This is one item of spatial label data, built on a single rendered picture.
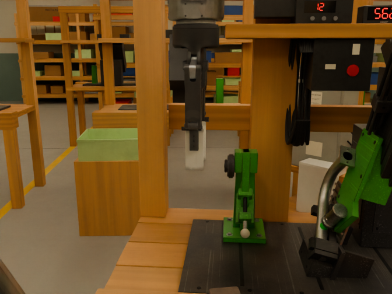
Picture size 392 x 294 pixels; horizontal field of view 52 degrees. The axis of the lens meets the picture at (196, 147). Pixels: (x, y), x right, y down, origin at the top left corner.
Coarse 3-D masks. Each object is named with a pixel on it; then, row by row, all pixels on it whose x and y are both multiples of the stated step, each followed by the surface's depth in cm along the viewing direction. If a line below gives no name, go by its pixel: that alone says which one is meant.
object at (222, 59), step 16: (96, 16) 741; (112, 16) 742; (128, 16) 743; (224, 16) 748; (240, 16) 749; (96, 32) 752; (112, 32) 760; (128, 32) 790; (96, 48) 759; (96, 64) 762; (128, 64) 764; (208, 64) 769; (224, 64) 770; (240, 64) 771; (128, 80) 782; (208, 80) 788; (224, 80) 806; (240, 80) 788; (224, 96) 794
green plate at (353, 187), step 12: (372, 132) 99; (360, 144) 103; (372, 144) 96; (360, 156) 101; (372, 156) 95; (348, 168) 107; (360, 168) 99; (372, 168) 97; (348, 180) 105; (360, 180) 97; (372, 180) 98; (384, 180) 97; (348, 192) 103; (360, 192) 97; (372, 192) 98; (384, 192) 98; (384, 204) 99
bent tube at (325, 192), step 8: (344, 152) 106; (352, 152) 105; (336, 160) 108; (344, 160) 104; (352, 160) 104; (336, 168) 108; (328, 176) 112; (336, 176) 111; (328, 184) 113; (320, 192) 114; (328, 192) 113; (320, 200) 112; (328, 200) 112; (320, 208) 111; (328, 208) 112; (320, 216) 109; (320, 232) 106
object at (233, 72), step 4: (224, 20) 987; (228, 20) 987; (232, 20) 987; (236, 20) 1020; (240, 20) 988; (220, 24) 982; (224, 24) 982; (220, 36) 997; (224, 36) 997; (212, 56) 1009; (212, 60) 1002; (208, 68) 1019; (212, 68) 1019; (216, 68) 1019; (220, 68) 1019; (228, 68) 1018; (232, 68) 1019; (236, 68) 1019; (216, 72) 1021; (220, 72) 1022; (228, 72) 1021; (232, 72) 1021; (236, 72) 1022; (216, 76) 1017; (220, 76) 1018; (224, 76) 1018; (228, 76) 1018; (232, 76) 1018; (236, 76) 1019; (240, 76) 1019; (208, 92) 1046; (212, 92) 1046; (224, 92) 1046; (228, 92) 1046; (232, 92) 1046; (236, 92) 1046; (208, 96) 1024; (212, 96) 1025
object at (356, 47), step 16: (320, 48) 116; (336, 48) 115; (352, 48) 115; (368, 48) 114; (320, 64) 117; (336, 64) 116; (352, 64) 116; (368, 64) 116; (304, 80) 128; (320, 80) 118; (336, 80) 117; (352, 80) 117; (368, 80) 117
